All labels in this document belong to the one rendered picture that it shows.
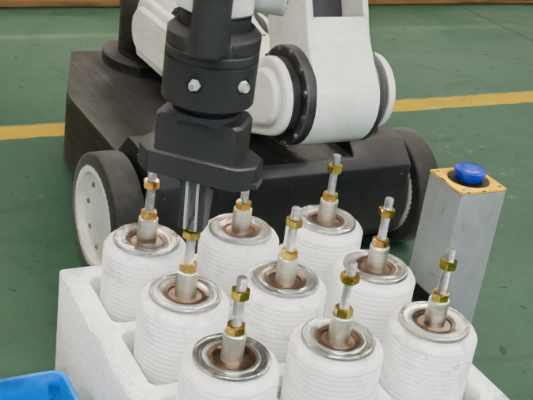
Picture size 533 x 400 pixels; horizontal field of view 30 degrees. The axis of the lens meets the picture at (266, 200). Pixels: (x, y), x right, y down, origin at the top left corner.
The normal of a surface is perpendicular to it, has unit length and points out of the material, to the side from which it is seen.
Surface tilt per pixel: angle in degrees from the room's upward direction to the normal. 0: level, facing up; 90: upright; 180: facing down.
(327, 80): 56
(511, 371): 0
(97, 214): 90
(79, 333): 90
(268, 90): 90
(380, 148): 45
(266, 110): 90
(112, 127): 0
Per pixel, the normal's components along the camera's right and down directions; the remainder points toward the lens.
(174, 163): -0.28, 0.39
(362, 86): 0.47, -0.04
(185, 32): -0.36, -0.45
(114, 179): 0.32, -0.55
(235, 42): 0.40, -0.32
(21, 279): 0.13, -0.89
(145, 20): -0.87, 0.10
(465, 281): 0.44, 0.44
